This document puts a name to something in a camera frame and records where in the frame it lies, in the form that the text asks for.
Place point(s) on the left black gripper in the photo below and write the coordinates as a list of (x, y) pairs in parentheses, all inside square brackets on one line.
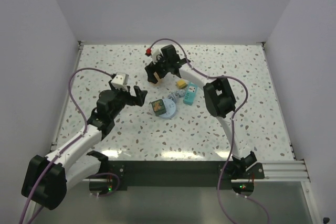
[(140, 95)]

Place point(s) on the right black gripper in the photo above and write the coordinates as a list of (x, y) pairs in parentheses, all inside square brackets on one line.
[(149, 70)]

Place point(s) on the beige cube socket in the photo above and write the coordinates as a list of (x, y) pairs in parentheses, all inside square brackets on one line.
[(159, 80)]

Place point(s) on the dark green cube socket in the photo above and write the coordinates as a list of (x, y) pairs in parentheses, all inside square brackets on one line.
[(158, 107)]

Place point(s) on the yellow green plug adapter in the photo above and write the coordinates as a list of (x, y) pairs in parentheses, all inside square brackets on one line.
[(181, 84)]

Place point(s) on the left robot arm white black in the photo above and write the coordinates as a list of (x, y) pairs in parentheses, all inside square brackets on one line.
[(46, 181)]

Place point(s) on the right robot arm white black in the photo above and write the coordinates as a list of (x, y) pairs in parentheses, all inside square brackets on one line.
[(218, 94)]

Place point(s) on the round light blue socket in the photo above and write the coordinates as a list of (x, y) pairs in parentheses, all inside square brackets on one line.
[(170, 109)]

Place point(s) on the teal power strip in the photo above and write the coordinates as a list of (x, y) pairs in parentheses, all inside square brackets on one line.
[(190, 94)]

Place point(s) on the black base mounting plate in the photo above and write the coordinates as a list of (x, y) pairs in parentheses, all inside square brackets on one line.
[(121, 175)]

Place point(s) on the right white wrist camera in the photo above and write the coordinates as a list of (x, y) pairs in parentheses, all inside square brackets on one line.
[(155, 54)]

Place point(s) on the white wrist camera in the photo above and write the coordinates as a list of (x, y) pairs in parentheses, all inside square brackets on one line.
[(155, 54), (120, 81)]

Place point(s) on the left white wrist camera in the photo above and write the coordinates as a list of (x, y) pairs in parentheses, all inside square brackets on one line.
[(120, 81)]

